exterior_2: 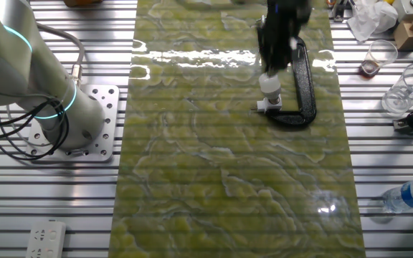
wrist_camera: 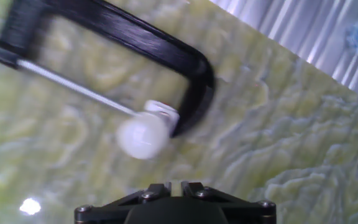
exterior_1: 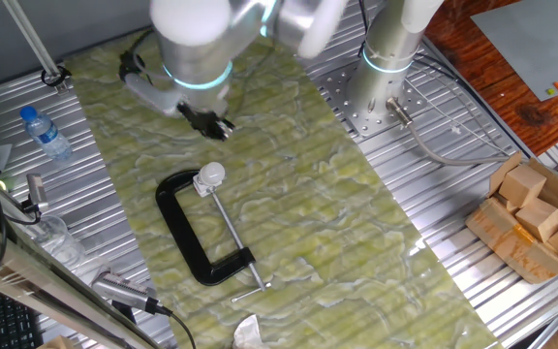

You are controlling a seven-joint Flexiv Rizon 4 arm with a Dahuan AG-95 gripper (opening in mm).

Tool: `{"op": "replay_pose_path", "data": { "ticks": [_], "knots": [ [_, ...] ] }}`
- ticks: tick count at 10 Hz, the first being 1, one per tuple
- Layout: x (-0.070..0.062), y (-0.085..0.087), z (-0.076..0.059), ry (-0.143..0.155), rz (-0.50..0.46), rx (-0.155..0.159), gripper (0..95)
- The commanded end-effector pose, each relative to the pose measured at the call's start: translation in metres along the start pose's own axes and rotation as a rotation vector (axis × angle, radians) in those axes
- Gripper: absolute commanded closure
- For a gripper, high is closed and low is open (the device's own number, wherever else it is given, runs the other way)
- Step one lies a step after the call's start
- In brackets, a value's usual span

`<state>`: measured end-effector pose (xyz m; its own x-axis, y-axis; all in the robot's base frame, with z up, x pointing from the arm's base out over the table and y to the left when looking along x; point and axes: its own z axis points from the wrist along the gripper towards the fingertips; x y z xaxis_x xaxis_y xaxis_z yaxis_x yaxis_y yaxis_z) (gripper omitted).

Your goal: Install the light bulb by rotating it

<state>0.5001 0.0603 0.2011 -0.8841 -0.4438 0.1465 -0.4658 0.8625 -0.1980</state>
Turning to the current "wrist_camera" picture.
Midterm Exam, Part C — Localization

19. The white plug-in lamp socket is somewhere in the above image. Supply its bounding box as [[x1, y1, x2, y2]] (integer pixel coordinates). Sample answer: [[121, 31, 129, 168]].
[[144, 99, 180, 133]]

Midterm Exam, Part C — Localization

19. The green marble pattern mat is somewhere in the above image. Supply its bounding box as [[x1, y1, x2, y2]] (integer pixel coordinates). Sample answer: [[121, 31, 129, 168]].
[[0, 0, 358, 224]]

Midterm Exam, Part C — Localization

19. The white LED light bulb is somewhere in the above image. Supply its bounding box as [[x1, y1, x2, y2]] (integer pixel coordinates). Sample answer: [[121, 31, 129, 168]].
[[116, 112, 170, 160]]

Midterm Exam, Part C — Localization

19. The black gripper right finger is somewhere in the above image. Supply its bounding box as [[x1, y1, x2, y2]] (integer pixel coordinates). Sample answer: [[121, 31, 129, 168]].
[[180, 182, 277, 224]]

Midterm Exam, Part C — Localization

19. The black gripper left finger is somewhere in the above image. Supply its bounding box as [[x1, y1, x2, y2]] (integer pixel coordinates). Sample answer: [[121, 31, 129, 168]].
[[74, 182, 172, 224]]

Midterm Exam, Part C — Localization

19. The black C-clamp with steel screw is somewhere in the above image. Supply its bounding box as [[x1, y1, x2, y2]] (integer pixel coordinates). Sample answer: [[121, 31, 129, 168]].
[[0, 0, 216, 138]]

